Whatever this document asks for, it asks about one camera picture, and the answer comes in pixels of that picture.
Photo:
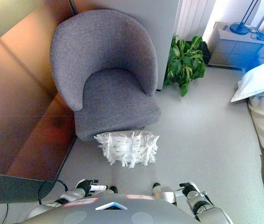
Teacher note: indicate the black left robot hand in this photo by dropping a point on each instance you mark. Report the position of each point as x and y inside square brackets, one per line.
[86, 184]

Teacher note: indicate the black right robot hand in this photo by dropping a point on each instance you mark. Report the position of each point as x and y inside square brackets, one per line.
[187, 189]

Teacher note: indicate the white fringed throw pillow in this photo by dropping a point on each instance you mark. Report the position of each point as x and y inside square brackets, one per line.
[127, 147]

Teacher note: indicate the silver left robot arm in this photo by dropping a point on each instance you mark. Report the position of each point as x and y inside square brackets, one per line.
[72, 194]

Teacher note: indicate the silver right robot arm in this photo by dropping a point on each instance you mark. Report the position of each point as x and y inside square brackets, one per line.
[212, 211]

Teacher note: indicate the light blue bed pillow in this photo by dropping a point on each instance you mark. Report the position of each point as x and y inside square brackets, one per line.
[260, 79]

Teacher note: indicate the silver right robot leg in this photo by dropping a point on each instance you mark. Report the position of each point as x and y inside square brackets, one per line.
[163, 194]

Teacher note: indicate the grey robot torso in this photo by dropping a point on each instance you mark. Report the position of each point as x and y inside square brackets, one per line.
[113, 214]

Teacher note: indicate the green leafy houseplant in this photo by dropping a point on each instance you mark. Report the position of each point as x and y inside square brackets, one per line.
[184, 63]

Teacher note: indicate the grey fabric armchair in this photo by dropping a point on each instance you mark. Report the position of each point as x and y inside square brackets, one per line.
[113, 58]

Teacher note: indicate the black plant pot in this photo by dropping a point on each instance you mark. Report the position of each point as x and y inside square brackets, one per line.
[205, 52]

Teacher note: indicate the grey bedside nightstand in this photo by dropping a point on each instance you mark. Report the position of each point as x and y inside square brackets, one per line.
[237, 47]

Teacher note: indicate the blue desk lamp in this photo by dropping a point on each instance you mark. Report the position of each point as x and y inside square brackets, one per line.
[239, 27]

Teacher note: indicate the white pleated curtain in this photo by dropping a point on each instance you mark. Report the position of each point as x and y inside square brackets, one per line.
[192, 16]

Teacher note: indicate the brown wooden cabinet grey frame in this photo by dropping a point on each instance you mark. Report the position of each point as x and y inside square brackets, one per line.
[17, 105]

